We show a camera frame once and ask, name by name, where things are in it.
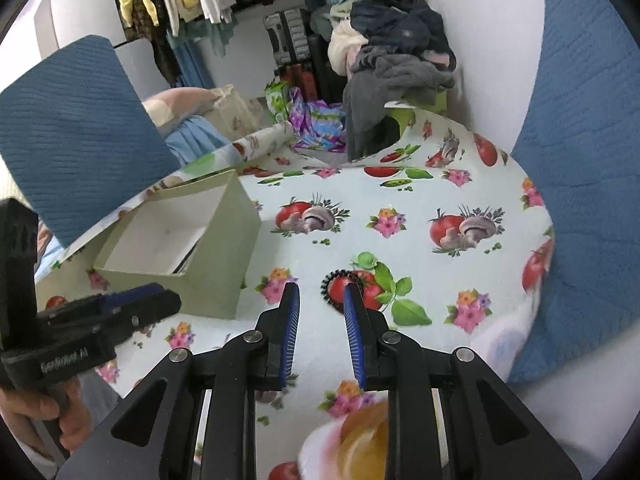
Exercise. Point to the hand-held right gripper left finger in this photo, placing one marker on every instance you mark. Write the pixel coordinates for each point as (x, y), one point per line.
(288, 330)

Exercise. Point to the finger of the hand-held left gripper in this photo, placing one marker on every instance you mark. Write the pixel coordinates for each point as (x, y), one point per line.
(130, 294)
(150, 310)

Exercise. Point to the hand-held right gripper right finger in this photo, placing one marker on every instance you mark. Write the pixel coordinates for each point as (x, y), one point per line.
(352, 332)

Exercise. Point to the pale green cardboard box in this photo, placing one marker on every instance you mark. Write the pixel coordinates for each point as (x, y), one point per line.
(220, 260)

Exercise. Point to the person's left hand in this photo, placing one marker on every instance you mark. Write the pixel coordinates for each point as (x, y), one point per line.
(75, 415)

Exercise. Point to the grey cloth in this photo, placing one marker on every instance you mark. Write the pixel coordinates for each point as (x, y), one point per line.
(100, 395)

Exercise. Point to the yellow round object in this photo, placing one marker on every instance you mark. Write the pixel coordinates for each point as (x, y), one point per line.
(367, 440)

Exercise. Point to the pink fluffy object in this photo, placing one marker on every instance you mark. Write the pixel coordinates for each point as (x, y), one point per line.
(320, 455)

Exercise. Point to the light blue cloth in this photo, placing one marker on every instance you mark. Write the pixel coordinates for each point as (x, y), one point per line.
(195, 140)

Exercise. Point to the pale pink pillow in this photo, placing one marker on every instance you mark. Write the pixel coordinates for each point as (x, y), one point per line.
(175, 105)

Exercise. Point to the colourful floral cloth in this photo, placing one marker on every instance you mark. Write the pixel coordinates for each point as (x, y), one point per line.
(315, 120)

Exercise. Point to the cream printed pillow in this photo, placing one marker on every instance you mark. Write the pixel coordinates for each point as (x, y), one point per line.
(235, 110)

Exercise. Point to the green plastic stool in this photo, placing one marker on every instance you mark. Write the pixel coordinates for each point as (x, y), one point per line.
(425, 107)

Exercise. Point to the grey garment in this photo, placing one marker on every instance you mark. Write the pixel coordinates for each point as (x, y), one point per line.
(380, 95)

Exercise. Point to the brown patterned hanging garment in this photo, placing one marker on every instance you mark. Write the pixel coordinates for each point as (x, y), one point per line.
(160, 50)

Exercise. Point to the red and black item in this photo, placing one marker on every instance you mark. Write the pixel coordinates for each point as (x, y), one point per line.
(302, 80)

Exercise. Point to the cream garment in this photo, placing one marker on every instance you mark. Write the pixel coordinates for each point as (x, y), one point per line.
(342, 45)

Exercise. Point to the dark navy garment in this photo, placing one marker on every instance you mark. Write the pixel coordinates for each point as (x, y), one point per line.
(405, 30)

